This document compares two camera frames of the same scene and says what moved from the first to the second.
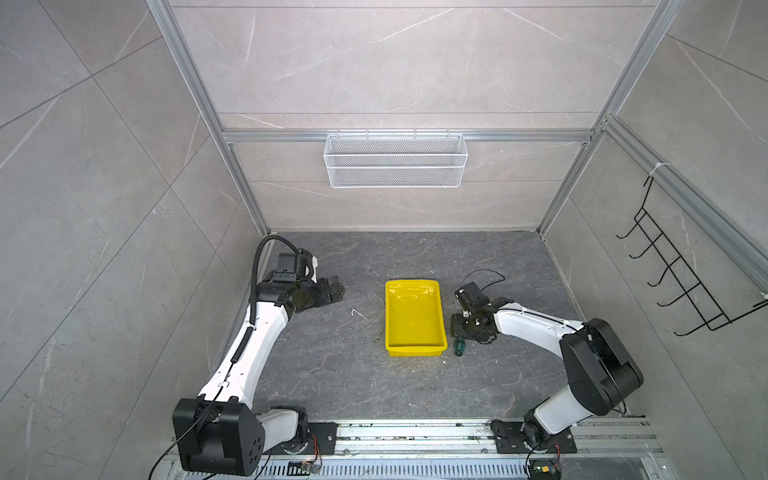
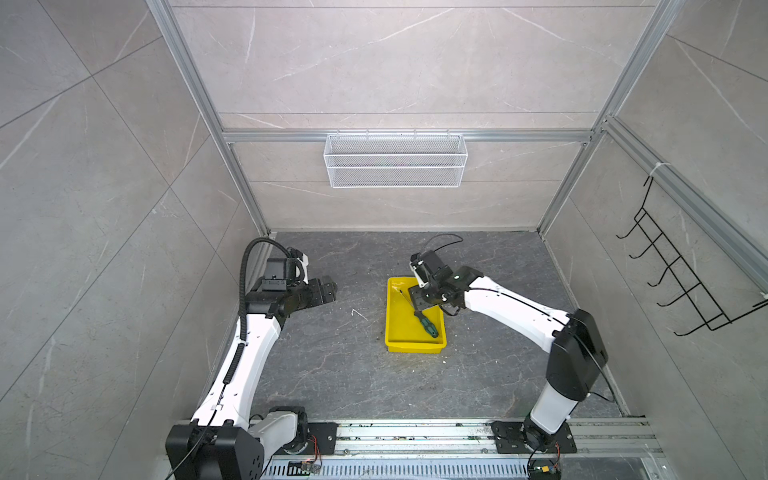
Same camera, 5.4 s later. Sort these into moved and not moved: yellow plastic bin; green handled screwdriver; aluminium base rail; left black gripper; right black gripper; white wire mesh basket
Moved: right black gripper; green handled screwdriver
Not moved: left black gripper; aluminium base rail; white wire mesh basket; yellow plastic bin
